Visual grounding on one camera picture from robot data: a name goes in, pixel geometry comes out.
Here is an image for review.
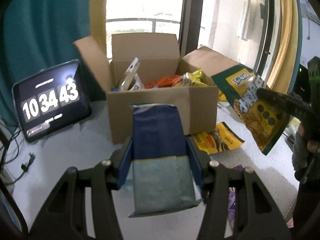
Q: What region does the teal curtain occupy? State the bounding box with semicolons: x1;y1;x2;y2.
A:
1;0;90;126

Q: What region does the green yellow snack bag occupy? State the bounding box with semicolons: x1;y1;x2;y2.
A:
212;64;290;155

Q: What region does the yellow plastic bag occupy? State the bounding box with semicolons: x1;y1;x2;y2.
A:
218;90;228;102

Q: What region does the orange red snack bag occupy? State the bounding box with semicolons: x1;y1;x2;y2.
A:
144;75;182;89

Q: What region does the black cable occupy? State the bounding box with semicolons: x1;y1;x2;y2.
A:
0;126;36;185

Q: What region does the blue and teal snack bag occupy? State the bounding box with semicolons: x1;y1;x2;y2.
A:
132;103;200;217

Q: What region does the brown cardboard box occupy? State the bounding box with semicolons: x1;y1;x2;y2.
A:
74;33;236;144

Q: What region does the purple snack packet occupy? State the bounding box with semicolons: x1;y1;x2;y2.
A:
226;164;245;231

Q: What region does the yellow black red snack bag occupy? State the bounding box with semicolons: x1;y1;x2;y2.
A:
191;122;245;155

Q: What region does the yellow crinkled snack bag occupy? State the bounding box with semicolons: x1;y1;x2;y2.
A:
172;68;208;87

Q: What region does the black tablet showing clock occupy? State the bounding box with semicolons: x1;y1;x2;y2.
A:
12;60;92;144

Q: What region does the right hand grey glove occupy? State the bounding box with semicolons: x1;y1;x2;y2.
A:
292;122;319;182

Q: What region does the yellow curtain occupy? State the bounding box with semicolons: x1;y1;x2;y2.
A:
267;0;298;94

